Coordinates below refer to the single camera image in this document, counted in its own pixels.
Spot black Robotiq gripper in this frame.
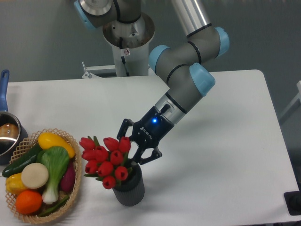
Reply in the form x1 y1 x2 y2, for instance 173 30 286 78
117 106 174 165

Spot yellow bell pepper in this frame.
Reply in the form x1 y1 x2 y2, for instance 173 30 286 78
6 173 28 195

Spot black device at table edge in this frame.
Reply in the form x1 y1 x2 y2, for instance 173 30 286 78
284 191 301 216

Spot woven wicker basket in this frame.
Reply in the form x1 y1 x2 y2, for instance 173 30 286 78
6 129 81 225

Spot yellow squash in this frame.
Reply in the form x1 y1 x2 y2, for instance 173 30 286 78
38 132 75 159

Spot orange fruit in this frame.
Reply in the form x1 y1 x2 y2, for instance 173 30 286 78
15 190 42 215

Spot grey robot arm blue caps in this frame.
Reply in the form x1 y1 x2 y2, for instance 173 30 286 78
74 0 230 165

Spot green bok choy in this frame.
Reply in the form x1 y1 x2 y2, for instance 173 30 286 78
37 146 70 204

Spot white frame at right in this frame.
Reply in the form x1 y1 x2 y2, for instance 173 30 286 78
278 81 301 126

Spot red tulip bouquet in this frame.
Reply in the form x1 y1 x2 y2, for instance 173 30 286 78
79 137 133 189

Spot dark grey ribbed vase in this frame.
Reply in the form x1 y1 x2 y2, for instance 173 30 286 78
113 164 145 207

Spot green chili pepper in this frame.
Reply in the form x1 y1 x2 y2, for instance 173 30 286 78
38 195 70 217

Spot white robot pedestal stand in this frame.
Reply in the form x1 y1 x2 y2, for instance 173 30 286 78
81 13 158 80

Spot green cucumber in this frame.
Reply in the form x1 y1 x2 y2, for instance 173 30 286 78
2 143 42 178

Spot blue handled saucepan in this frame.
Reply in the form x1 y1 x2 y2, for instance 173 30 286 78
0 70 28 165

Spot beige round bun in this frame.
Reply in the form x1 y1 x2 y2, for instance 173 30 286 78
21 163 49 189

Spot purple sweet potato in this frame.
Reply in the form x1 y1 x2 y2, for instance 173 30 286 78
60 162 75 193

